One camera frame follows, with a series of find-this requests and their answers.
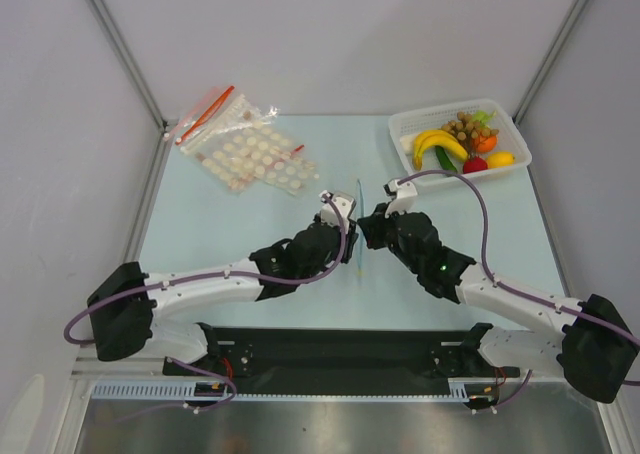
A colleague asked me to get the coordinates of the aluminium frame post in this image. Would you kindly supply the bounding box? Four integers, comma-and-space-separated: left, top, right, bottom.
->
85, 0, 167, 133
512, 0, 592, 125

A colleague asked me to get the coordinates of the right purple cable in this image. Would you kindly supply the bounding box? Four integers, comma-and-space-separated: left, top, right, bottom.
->
394, 169, 640, 418

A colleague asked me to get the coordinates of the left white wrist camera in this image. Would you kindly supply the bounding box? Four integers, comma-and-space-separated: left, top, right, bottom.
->
319, 190, 356, 226

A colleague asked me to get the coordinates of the polka dot zip bag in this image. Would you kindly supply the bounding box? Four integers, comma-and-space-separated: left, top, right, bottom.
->
191, 122, 320, 196

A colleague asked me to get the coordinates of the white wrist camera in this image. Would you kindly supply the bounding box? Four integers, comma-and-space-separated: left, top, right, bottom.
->
319, 190, 356, 226
384, 179, 418, 218

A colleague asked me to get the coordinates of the blue zipper clear bag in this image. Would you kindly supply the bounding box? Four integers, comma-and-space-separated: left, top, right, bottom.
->
353, 177, 367, 278

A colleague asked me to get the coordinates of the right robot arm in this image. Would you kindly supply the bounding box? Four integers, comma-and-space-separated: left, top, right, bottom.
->
357, 204, 639, 404

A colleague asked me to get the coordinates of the orange fruit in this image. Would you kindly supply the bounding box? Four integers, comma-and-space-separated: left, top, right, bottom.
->
472, 134, 498, 154

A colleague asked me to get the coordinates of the right aluminium frame post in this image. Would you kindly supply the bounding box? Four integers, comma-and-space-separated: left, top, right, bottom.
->
512, 0, 592, 125

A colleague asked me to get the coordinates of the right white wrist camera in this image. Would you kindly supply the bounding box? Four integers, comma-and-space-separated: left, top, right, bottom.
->
384, 179, 418, 218

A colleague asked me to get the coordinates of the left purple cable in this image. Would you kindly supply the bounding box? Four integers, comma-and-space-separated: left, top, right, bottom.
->
63, 193, 351, 423

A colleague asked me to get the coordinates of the red zipper clear bag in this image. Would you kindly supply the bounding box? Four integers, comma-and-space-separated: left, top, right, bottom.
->
163, 85, 280, 156

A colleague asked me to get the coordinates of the yellow banana bunch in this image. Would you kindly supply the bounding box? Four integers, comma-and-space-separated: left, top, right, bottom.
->
412, 130, 469, 171

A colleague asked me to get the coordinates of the brown longan bunch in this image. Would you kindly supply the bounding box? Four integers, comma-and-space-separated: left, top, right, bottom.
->
441, 111, 480, 147

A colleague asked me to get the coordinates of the white slotted cable duct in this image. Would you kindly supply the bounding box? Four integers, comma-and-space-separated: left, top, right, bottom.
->
90, 380, 495, 403

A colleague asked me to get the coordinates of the purple cable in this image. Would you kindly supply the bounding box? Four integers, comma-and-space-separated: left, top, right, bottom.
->
394, 169, 640, 418
63, 193, 351, 423

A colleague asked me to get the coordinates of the red pomegranate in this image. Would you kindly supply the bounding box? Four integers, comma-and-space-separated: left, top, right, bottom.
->
462, 156, 489, 174

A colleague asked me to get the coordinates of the yellow lemon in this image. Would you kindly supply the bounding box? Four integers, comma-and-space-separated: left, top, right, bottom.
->
486, 151, 515, 169

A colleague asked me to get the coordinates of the left aluminium frame post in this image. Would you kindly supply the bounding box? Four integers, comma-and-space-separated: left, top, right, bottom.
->
85, 0, 167, 133

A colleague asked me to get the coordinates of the green celery stalk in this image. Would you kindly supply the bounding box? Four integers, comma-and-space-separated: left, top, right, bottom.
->
471, 110, 497, 129

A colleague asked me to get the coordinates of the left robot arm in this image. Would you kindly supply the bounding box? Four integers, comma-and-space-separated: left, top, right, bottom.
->
87, 216, 358, 374

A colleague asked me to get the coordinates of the white plastic basket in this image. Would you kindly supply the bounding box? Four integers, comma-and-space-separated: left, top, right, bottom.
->
388, 98, 532, 184

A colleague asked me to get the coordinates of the green cucumber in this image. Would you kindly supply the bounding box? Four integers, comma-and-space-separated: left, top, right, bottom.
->
434, 146, 458, 173

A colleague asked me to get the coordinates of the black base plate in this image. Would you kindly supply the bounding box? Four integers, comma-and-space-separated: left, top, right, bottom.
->
162, 327, 520, 397

